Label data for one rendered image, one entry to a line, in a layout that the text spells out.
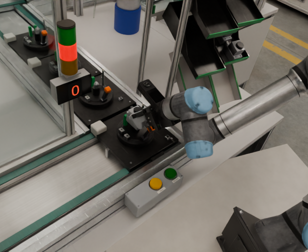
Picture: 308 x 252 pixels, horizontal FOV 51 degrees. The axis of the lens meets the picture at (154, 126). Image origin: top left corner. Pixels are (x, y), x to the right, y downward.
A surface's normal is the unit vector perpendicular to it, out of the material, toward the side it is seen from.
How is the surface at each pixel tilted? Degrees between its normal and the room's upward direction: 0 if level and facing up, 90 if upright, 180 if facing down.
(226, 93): 45
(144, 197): 0
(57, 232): 0
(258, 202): 0
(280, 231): 27
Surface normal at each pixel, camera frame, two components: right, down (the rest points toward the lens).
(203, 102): 0.54, -0.13
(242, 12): 0.33, -0.37
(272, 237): -0.29, -0.50
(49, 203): 0.12, -0.70
